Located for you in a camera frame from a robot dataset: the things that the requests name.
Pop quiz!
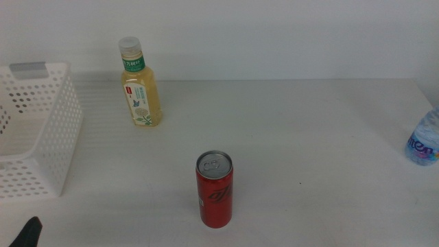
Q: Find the yellow tea bottle green label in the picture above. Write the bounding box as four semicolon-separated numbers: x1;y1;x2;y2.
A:
118;36;163;128

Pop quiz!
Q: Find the red soda can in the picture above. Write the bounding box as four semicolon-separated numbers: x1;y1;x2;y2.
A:
195;150;235;229

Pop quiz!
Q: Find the clear water bottle blue cap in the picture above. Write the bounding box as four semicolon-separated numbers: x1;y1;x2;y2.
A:
404;106;439;167

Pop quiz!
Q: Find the white perforated plastic basket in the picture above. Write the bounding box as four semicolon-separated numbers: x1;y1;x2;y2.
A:
0;61;84;200

